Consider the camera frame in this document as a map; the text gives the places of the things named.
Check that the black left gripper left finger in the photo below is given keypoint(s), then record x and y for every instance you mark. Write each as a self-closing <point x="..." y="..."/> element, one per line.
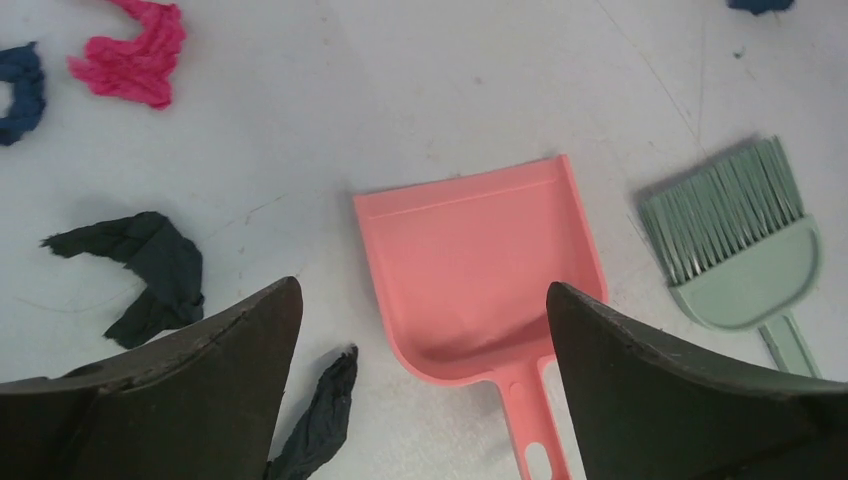
<point x="200" y="403"/>

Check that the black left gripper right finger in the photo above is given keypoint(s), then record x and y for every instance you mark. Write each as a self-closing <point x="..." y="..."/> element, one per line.
<point x="648" y="405"/>

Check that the black twisted paper scrap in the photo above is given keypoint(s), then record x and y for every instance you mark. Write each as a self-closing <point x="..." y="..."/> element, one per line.
<point x="322" y="429"/>

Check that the green hand brush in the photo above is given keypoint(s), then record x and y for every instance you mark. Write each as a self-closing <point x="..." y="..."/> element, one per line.
<point x="739" y="249"/>

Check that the pink plastic dustpan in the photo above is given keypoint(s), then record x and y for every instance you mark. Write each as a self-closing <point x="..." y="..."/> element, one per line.
<point x="461" y="270"/>

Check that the magenta paper scrap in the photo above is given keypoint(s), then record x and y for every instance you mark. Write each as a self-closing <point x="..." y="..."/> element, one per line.
<point x="139" y="69"/>

